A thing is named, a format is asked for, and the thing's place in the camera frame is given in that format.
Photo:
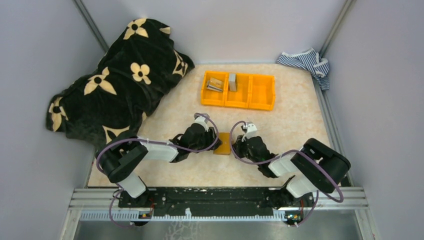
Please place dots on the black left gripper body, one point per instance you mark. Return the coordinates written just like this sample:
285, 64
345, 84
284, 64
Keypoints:
208, 139

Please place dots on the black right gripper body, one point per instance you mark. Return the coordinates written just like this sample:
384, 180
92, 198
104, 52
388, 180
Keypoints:
241, 144

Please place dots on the tan leather card holder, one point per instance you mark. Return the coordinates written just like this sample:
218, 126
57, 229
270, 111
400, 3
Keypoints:
225, 146

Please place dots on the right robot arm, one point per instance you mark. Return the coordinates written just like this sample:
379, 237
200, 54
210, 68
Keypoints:
314, 167

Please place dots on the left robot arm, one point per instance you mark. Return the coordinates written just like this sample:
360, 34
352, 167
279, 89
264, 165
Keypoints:
121, 156

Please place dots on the orange three-compartment bin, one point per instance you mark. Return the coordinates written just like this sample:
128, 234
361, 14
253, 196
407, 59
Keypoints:
254, 91

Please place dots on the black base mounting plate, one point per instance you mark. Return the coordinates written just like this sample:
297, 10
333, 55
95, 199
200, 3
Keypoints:
215, 202

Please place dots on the grey box in bin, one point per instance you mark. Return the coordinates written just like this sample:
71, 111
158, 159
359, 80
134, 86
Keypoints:
232, 82

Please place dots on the black floral blanket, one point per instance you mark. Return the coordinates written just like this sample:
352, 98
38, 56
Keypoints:
137, 71

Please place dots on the blue striped cloth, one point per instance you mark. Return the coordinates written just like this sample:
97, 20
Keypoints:
311, 61

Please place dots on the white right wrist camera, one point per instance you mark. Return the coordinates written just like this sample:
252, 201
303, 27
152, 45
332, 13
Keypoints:
249, 129

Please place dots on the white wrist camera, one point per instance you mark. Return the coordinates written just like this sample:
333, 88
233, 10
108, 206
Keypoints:
249, 129
201, 119

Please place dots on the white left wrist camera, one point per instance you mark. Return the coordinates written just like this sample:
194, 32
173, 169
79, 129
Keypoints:
201, 119

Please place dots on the aluminium frame rail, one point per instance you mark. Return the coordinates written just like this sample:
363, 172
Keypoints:
101, 204

